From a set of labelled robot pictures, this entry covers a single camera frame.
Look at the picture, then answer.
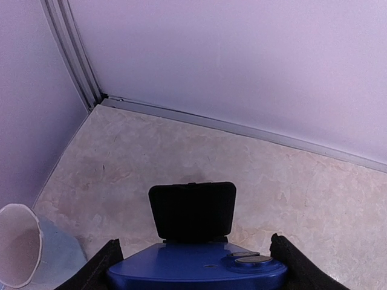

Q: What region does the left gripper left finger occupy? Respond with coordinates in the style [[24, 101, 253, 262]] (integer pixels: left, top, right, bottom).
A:
[[57, 239, 123, 290]]

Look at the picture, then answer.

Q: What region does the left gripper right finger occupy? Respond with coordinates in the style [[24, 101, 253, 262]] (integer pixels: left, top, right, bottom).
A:
[[270, 233, 348, 290]]

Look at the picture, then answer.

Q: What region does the black phone blue edge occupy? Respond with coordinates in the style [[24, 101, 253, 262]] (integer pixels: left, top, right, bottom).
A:
[[106, 242, 288, 289]]

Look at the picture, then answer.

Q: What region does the black folding phone stand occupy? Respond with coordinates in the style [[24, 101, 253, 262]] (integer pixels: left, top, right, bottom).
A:
[[148, 181, 236, 243]]

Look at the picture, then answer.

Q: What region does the light blue white cup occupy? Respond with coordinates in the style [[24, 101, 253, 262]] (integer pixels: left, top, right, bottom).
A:
[[1, 204, 87, 289]]

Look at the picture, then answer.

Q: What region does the left aluminium frame post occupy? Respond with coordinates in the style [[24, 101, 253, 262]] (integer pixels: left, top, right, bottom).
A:
[[41, 0, 104, 112]]

